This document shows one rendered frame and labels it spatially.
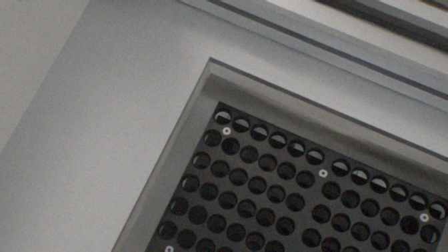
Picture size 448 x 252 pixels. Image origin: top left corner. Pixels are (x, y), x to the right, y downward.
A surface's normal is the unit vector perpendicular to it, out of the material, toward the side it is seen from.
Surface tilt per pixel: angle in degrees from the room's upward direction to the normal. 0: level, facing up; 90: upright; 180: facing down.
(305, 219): 0
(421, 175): 0
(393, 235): 0
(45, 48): 90
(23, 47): 90
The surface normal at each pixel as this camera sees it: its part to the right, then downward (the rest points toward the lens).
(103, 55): 0.02, -0.33
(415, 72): -0.41, 0.86
